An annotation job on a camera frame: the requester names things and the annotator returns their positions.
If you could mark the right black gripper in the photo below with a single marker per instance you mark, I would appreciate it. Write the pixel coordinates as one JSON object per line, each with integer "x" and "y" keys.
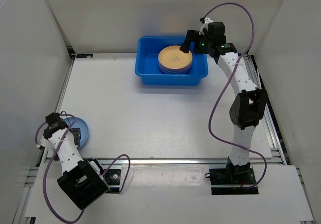
{"x": 191, "y": 36}

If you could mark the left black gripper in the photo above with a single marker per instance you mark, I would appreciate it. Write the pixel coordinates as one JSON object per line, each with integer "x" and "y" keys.
{"x": 76, "y": 133}

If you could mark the blue plate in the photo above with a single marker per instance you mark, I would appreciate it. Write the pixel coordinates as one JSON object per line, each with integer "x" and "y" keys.
{"x": 80, "y": 123}

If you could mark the yellow plate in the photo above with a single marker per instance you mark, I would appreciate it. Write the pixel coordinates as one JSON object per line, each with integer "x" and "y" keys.
{"x": 172, "y": 57}

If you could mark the purple plate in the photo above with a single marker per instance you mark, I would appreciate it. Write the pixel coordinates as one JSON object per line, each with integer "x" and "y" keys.
{"x": 175, "y": 73}

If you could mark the pink plate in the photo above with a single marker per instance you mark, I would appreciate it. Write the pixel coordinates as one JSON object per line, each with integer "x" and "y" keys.
{"x": 174, "y": 70}

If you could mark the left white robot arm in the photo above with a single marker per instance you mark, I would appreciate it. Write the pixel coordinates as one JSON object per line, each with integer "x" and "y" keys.
{"x": 81, "y": 180}

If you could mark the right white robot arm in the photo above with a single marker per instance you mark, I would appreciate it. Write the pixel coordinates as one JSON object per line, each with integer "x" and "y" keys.
{"x": 248, "y": 107}

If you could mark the blue plastic bin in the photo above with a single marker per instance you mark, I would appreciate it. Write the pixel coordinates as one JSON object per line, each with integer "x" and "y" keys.
{"x": 147, "y": 67}

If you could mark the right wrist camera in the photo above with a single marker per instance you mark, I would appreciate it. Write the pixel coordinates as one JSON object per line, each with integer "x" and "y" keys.
{"x": 204, "y": 28}

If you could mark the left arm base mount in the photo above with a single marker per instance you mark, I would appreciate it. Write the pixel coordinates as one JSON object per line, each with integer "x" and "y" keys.
{"x": 112, "y": 176}

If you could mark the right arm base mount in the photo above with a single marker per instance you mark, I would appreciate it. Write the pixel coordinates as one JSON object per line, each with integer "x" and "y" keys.
{"x": 223, "y": 182}

